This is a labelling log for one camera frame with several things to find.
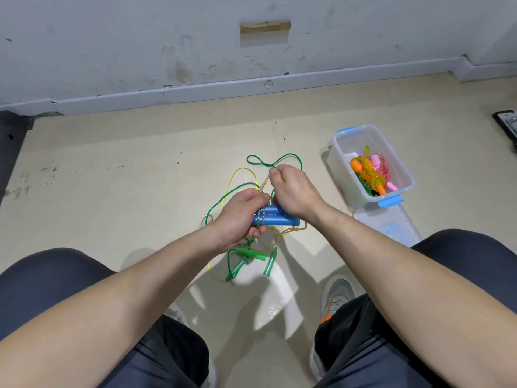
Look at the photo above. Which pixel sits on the person's left hand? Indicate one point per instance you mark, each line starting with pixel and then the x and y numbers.
pixel 238 218

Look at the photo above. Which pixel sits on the person's right hand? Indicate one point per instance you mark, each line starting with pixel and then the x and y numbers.
pixel 297 194

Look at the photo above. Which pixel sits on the clear storage box blue latches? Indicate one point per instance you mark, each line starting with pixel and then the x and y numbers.
pixel 363 139

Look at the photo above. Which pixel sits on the person's right forearm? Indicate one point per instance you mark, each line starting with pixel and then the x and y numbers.
pixel 428 295

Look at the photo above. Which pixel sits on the person's left forearm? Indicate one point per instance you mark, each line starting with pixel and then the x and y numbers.
pixel 97 319

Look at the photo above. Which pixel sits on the clear plastic box lid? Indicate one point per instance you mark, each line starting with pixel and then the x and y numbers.
pixel 394 226

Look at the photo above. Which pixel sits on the grey right shoe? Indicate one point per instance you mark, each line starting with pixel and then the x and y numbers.
pixel 335 295

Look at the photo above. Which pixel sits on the grey shoe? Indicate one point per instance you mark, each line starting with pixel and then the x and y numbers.
pixel 174 312
pixel 335 295

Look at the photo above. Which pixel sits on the grey left shoe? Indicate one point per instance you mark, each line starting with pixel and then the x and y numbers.
pixel 174 312

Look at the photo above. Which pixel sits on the black shorts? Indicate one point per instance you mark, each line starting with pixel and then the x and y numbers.
pixel 32 278

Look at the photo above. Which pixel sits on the small wooden wall block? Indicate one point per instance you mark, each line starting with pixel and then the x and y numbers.
pixel 265 26

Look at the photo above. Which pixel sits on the black metal rack frame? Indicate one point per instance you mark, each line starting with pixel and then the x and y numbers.
pixel 11 141

